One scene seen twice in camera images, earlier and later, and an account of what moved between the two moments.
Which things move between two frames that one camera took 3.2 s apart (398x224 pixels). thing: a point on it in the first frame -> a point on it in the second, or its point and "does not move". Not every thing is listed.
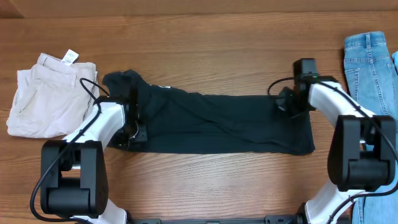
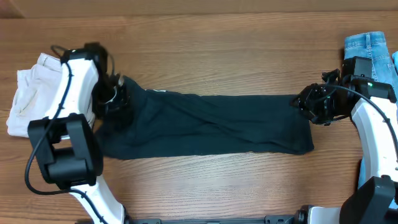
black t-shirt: [169, 119] does not move
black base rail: [273, 219] does not move
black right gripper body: [288, 101] -> [314, 104]
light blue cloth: [395, 59] does not move
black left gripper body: [130, 135] -> [107, 96]
